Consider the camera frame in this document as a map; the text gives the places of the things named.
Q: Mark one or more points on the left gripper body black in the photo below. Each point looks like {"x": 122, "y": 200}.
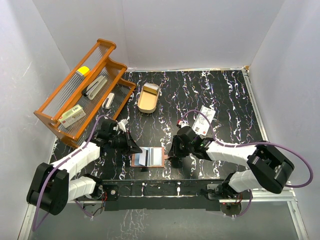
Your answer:
{"x": 119, "y": 141}

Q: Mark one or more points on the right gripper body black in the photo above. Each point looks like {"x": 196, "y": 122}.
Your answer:
{"x": 180, "y": 149}

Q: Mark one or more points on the beige oval tray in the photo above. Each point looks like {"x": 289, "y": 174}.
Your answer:
{"x": 147, "y": 102}

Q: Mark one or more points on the white card black stripe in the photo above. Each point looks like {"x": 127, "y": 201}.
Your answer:
{"x": 144, "y": 156}

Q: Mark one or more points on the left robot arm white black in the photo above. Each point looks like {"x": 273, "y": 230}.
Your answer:
{"x": 54, "y": 185}

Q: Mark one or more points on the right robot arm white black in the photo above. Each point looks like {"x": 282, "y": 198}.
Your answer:
{"x": 266, "y": 166}

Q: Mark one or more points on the white printed paper packet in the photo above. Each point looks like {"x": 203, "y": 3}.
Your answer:
{"x": 201, "y": 125}

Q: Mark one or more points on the small white stapler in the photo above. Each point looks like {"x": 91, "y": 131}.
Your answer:
{"x": 108, "y": 101}

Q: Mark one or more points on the green white staples box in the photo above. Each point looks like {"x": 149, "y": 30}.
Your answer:
{"x": 71, "y": 116}

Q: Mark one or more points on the orange wooden shelf rack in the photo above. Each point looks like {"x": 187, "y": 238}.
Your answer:
{"x": 87, "y": 85}

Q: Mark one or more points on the grey black stapler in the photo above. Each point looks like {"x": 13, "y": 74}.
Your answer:
{"x": 92, "y": 89}

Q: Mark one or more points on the yellow grey eraser block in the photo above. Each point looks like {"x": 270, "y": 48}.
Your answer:
{"x": 83, "y": 71}

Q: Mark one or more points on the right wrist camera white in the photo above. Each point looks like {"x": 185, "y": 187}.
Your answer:
{"x": 181, "y": 123}

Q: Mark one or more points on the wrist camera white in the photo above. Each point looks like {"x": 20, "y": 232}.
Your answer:
{"x": 122, "y": 125}
{"x": 181, "y": 123}

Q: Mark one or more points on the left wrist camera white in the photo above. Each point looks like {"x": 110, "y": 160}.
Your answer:
{"x": 122, "y": 125}

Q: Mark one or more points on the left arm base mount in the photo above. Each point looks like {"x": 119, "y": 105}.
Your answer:
{"x": 96, "y": 203}

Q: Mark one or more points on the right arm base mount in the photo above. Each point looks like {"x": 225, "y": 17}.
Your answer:
{"x": 220, "y": 192}

